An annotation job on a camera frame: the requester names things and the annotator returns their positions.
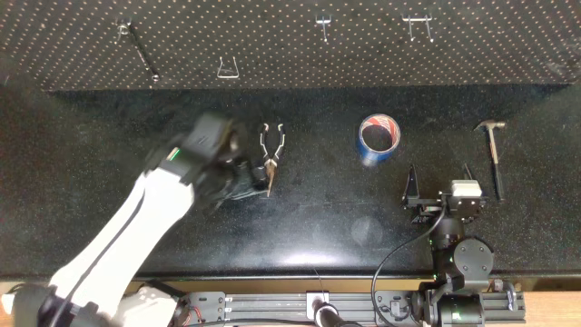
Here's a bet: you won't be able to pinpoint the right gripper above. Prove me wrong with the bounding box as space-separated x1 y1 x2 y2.
401 163 487 225

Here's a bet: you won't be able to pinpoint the black cable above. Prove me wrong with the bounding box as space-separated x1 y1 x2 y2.
370 203 448 326

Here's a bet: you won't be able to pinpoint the wrench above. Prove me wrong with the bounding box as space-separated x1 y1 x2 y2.
116 20 162 84

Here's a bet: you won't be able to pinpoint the black pegboard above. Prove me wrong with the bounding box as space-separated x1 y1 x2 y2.
0 0 581 92

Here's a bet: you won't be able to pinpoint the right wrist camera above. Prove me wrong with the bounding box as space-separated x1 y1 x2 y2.
450 179 483 199

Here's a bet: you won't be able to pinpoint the pliers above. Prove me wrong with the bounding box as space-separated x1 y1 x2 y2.
258 122 287 199

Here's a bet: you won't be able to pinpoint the roll of blue tape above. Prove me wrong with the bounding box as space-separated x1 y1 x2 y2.
357 113 402 167

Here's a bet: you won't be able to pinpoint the mounting rail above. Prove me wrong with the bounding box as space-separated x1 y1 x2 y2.
179 279 527 327

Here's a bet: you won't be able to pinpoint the hammer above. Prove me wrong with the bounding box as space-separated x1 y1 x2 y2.
473 119 507 203

